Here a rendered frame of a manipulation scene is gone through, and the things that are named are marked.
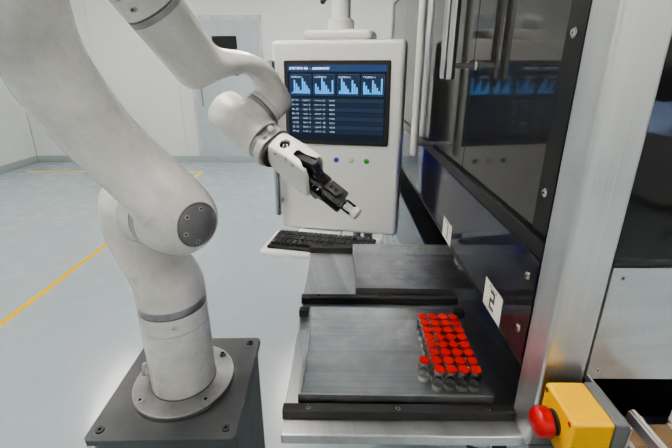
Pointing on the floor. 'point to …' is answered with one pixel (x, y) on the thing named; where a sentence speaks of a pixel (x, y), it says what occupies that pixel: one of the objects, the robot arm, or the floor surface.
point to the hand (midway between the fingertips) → (334, 196)
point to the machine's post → (597, 165)
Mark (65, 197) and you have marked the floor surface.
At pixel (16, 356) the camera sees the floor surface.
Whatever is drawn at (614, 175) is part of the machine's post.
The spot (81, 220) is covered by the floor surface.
